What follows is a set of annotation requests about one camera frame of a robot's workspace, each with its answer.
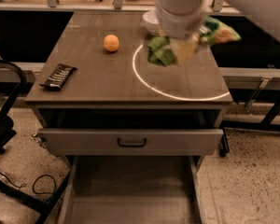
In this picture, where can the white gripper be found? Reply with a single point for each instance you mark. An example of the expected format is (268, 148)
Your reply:
(179, 26)

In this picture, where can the green rice chip bag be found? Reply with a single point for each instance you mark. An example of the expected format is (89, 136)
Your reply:
(211, 33)

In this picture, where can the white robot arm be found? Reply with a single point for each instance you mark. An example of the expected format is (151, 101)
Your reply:
(264, 13)

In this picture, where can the grey top drawer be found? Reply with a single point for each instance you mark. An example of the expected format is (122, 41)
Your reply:
(82, 142)

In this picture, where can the grey open middle drawer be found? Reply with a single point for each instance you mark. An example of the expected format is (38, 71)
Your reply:
(132, 190)

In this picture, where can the white ceramic bowl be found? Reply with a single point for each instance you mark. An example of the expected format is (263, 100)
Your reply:
(151, 22)

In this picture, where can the orange fruit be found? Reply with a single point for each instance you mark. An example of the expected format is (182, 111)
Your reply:
(111, 43)

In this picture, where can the glass railing with posts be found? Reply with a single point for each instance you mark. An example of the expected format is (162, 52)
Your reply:
(72, 5)

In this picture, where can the black snack bar wrapper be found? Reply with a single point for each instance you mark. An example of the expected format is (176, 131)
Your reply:
(58, 77)

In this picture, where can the black metal stand frame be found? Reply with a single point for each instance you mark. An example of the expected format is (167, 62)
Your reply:
(257, 106)

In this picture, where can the black drawer handle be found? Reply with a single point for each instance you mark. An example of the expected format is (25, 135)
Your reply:
(131, 144)

